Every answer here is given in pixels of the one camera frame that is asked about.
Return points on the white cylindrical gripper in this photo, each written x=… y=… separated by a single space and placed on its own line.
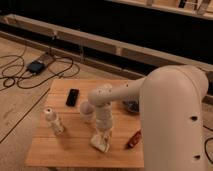
x=104 y=118

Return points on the white sponge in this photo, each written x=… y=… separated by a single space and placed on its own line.
x=101 y=140

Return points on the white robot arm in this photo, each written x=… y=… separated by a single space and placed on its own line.
x=170 y=105

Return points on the white paper cup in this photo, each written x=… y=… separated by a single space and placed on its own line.
x=86 y=111

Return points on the dark patterned bowl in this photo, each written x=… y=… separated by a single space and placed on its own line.
x=131 y=106

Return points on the black smartphone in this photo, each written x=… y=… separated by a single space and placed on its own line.
x=72 y=97

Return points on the red snack packet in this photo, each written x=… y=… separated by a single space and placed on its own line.
x=134 y=140

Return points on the wooden table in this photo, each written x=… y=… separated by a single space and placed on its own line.
x=72 y=148

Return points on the black power adapter box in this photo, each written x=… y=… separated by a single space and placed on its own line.
x=35 y=67

